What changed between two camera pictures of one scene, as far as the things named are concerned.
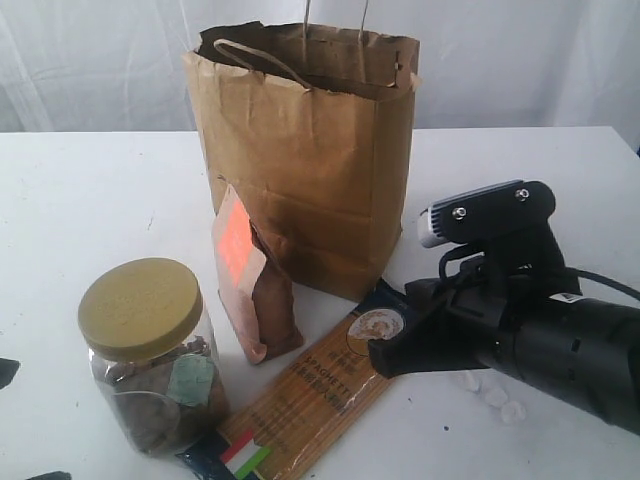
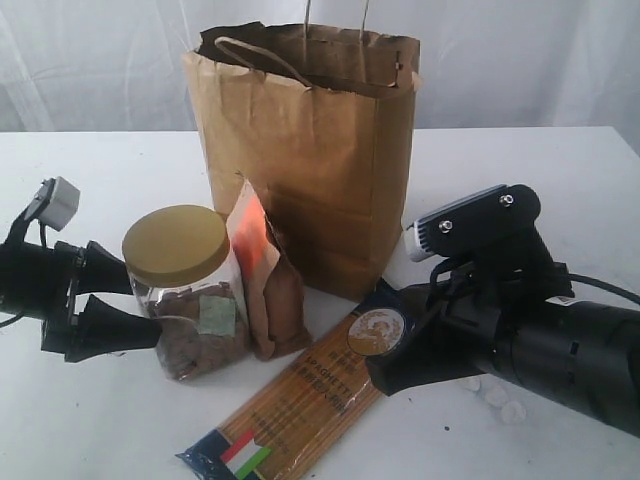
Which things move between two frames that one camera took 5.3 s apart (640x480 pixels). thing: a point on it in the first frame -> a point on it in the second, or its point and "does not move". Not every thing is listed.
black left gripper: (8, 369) -> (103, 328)
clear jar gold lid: (146, 328) -> (182, 264)
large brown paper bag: (310, 128) does not move
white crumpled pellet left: (473, 382) does not move
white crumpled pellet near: (513, 412) does not move
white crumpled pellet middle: (496, 397) does not move
